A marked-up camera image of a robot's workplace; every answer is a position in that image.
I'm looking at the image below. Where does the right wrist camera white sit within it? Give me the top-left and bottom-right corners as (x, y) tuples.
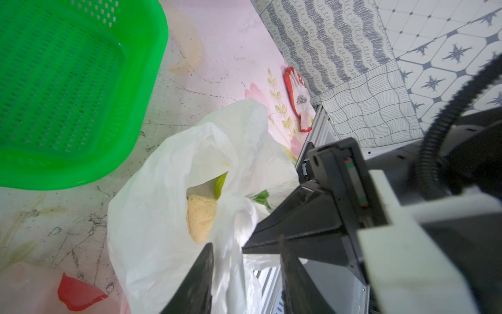
(358, 170), (501, 313)

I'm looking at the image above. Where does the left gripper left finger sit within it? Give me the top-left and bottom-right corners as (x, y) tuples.
(161, 243), (214, 314)

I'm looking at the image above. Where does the red white work glove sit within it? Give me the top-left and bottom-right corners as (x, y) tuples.
(283, 67), (316, 133)

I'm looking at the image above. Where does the green plastic basket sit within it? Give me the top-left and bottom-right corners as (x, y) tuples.
(1, 0), (169, 190)

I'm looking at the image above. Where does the pink plastic bag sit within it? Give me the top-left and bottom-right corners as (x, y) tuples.
(1, 262), (131, 313)

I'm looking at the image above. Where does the white pear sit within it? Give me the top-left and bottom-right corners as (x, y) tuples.
(186, 195), (217, 244)

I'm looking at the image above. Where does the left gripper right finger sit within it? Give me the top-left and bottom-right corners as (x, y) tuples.
(278, 235), (335, 314)

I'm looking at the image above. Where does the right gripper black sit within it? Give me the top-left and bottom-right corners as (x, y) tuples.
(242, 105), (502, 314)

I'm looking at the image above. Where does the green pear top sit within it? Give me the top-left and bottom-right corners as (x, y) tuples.
(214, 172), (227, 200)

